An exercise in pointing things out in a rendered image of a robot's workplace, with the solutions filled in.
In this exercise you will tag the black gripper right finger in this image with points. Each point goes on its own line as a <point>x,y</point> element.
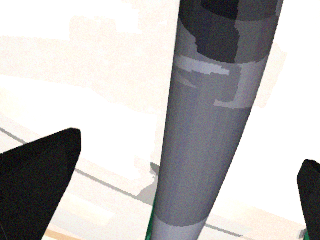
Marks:
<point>308,181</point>

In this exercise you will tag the green post with cap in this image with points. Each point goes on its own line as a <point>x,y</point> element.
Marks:
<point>149,226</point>

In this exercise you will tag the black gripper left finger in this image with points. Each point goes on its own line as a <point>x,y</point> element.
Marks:
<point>33,179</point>

